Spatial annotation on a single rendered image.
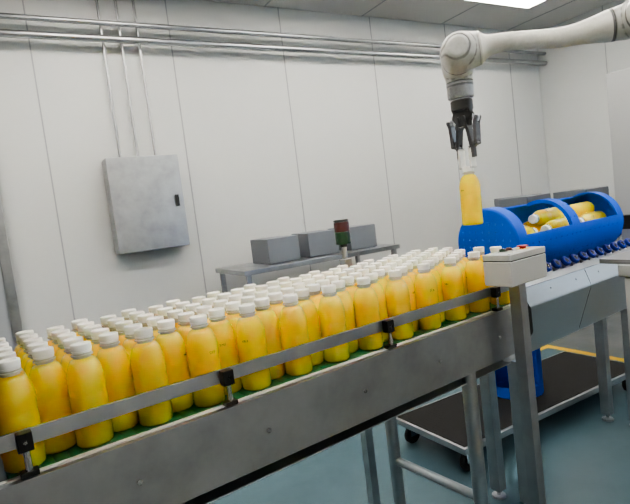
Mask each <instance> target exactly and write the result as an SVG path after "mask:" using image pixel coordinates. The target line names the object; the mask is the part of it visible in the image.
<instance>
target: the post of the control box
mask: <svg viewBox="0 0 630 504"><path fill-rule="evenodd" d="M509 296H510V307H511V318H512V328H513V339H514V349H515V360H516V370H517V381H518V391H519V402H520V412H521V423H522V433H523V444H524V454H525V465H526V475H527V486H528V496H529V504H546V497H545V486H544V475H543V465H542V454H541V443H540V432H539V421H538V411H537V400H536V389H535V378H534V367H533V356H532V346H531V335H530V324H529V313H528V302H527V291H526V283H524V284H521V285H518V286H514V287H509Z"/></svg>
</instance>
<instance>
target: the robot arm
mask: <svg viewBox="0 0 630 504"><path fill-rule="evenodd" d="M628 39H630V0H627V1H625V2H624V3H623V4H621V5H618V6H616V7H613V8H610V9H607V10H605V11H603V12H601V13H598V14H596V15H594V16H592V17H589V18H587V19H585V20H582V21H580V22H577V23H574V24H571V25H568V26H564V27H559V28H550V29H538V30H525V31H513V32H504V33H497V34H489V35H486V34H482V33H481V32H479V31H457V32H454V33H452V34H450V35H449V36H448V37H447V38H446V39H445V40H444V42H443V44H442V46H441V50H440V61H441V67H442V73H443V76H444V79H445V82H446V89H447V97H448V101H452V102H451V103H450V106H451V112H452V114H453V116H452V120H451V121H450V122H447V123H446V125H447V127H448V131H449V137H450V144H451V149H454V150H456V152H457V160H459V170H462V167H466V160H465V150H464V149H463V130H464V129H465V130H466V134H467V138H468V142H469V146H468V147H469V148H468V155H469V163H470V168H476V167H477V163H476V157H477V149H476V147H477V145H479V144H481V129H480V120H481V115H477V114H474V112H473V108H474V107H473V99H472V97H474V85H473V84H474V82H473V73H474V68H475V67H478V66H480V65H482V64H484V62H485V60H486V59H487V58H488V57H490V56H491V55H494V54H496V53H500V52H504V51H510V50H527V49H551V48H561V47H569V46H576V45H584V44H594V43H609V42H615V41H622V40H628ZM472 120H473V124H472ZM454 123H455V124H454Z"/></svg>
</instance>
